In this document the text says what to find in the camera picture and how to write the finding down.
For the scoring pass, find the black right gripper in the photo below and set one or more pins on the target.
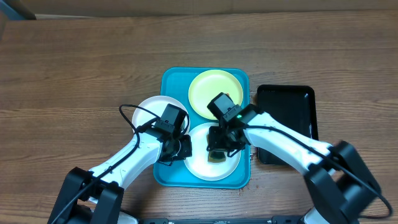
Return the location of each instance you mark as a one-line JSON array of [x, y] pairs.
[[220, 135]]

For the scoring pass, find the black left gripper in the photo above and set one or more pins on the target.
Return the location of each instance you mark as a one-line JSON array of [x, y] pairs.
[[187, 152]]

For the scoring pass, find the yellow green scrub sponge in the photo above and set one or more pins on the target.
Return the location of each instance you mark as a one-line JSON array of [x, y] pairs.
[[216, 156]]

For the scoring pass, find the white plate with ketchup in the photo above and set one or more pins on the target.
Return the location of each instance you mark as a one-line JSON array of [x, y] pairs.
[[157, 105]]

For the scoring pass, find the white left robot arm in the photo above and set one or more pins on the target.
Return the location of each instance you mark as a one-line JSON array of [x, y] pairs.
[[95, 195]]

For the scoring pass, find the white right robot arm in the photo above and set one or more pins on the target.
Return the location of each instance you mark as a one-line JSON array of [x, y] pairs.
[[339, 182]]

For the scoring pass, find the black water tray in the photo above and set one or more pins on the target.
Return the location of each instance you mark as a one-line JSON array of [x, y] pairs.
[[291, 105]]

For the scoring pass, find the yellow-green plate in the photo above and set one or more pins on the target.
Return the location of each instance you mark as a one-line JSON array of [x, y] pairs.
[[208, 85]]

